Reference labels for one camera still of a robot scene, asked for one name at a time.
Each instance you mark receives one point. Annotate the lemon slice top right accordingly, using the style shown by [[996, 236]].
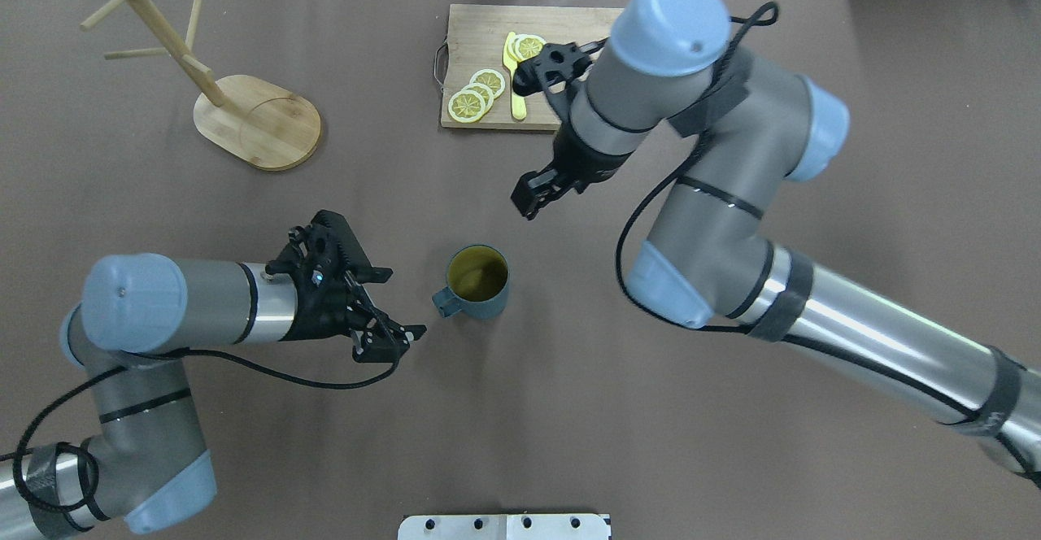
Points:
[[526, 46]]

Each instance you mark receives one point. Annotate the dark teal HOME mug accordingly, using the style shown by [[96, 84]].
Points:
[[477, 283]]

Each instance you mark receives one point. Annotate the lemon slice behind knife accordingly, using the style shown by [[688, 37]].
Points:
[[510, 46]]

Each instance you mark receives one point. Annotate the lemon slice stack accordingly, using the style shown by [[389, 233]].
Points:
[[492, 79], [482, 91]]

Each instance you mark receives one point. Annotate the lemon slice lower stack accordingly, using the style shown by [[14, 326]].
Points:
[[482, 91]]

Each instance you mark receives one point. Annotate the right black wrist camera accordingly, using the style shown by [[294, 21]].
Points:
[[556, 64]]

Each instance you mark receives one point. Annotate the wooden mug tree rack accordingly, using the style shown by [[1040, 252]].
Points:
[[263, 124]]

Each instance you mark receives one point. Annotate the lemon slice middle stack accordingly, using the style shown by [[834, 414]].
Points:
[[492, 79]]

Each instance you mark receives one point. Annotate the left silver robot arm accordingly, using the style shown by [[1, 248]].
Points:
[[139, 317]]

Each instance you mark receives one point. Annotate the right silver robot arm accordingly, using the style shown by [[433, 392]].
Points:
[[693, 253]]

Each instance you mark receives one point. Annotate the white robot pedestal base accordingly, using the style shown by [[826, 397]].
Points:
[[507, 526]]

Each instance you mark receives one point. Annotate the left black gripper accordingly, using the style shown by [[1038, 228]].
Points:
[[314, 319]]

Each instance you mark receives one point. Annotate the bamboo cutting board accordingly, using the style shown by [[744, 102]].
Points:
[[475, 39]]

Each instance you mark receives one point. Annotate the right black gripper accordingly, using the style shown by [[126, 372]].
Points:
[[582, 158]]

